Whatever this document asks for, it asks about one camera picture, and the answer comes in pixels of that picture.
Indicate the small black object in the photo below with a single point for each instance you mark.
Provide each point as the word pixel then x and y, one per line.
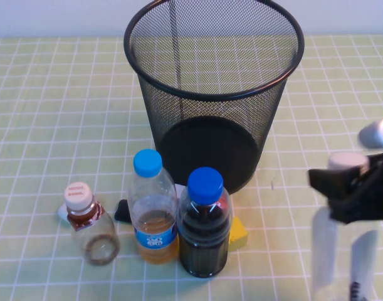
pixel 122 211

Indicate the white earbud case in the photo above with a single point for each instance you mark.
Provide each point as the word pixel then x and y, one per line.
pixel 62 213

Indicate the yellow block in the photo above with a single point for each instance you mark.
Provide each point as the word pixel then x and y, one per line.
pixel 239 235

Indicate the clear bottle light-blue cap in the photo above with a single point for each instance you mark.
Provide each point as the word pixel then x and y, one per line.
pixel 153 200

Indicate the dark liquid bottle blue cap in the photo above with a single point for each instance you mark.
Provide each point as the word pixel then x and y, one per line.
pixel 203 244

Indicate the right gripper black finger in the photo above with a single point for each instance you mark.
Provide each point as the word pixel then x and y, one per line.
pixel 332 182
pixel 374 161

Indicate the small brown-label bottle cream cap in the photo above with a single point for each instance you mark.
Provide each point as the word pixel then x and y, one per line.
pixel 94 238

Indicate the green checked tablecloth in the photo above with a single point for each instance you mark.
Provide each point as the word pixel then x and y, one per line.
pixel 37 125

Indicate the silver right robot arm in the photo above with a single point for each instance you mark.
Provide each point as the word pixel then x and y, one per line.
pixel 376 133

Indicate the black mesh wastebasket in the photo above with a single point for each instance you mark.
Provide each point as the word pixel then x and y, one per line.
pixel 210 141

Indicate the clear bottle white cap green label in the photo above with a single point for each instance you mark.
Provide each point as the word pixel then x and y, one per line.
pixel 324 244

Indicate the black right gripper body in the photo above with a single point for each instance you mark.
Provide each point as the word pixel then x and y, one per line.
pixel 370 200

